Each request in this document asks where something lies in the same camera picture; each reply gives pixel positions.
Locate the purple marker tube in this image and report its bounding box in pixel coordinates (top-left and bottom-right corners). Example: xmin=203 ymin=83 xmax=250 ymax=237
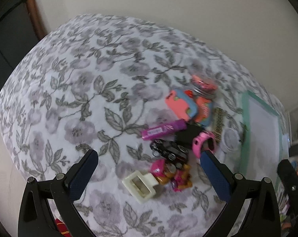
xmin=141 ymin=119 xmax=187 ymax=141

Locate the cream plastic toy block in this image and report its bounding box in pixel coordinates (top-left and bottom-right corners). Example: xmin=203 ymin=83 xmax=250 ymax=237
xmin=122 ymin=171 xmax=159 ymax=204

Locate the brown pink puppy figure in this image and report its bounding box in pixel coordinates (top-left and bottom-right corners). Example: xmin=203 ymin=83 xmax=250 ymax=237
xmin=150 ymin=159 xmax=193 ymax=192

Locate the floral grey white blanket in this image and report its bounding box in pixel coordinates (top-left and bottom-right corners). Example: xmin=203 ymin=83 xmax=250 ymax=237
xmin=0 ymin=13 xmax=288 ymax=237

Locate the clear jar of pink clips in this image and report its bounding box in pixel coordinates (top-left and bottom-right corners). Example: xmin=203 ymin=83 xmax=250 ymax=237
xmin=191 ymin=75 xmax=218 ymax=100

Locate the black toy car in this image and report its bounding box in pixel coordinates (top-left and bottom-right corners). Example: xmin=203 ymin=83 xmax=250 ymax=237
xmin=150 ymin=139 xmax=189 ymax=168

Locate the brown wooden door frame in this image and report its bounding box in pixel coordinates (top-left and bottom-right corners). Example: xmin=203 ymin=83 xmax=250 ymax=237
xmin=25 ymin=0 xmax=47 ymax=40

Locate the green rimmed white tray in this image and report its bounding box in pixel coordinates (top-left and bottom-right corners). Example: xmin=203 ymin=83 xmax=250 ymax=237
xmin=239 ymin=91 xmax=283 ymax=190

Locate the gold black comb block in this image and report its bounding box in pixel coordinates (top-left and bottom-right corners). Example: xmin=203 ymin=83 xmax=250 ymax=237
xmin=212 ymin=107 xmax=224 ymax=143

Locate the orange blue tape dispenser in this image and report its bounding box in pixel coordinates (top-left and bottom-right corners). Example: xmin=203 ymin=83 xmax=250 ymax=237
xmin=194 ymin=96 xmax=213 ymax=127

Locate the white round lid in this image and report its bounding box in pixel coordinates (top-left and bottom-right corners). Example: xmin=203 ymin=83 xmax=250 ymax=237
xmin=220 ymin=128 xmax=239 ymax=152

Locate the black square box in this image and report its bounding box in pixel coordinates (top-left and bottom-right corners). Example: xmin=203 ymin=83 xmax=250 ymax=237
xmin=175 ymin=124 xmax=204 ymax=149

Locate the pink toy watch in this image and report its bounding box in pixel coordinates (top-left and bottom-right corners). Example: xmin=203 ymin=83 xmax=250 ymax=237
xmin=192 ymin=131 xmax=216 ymax=159

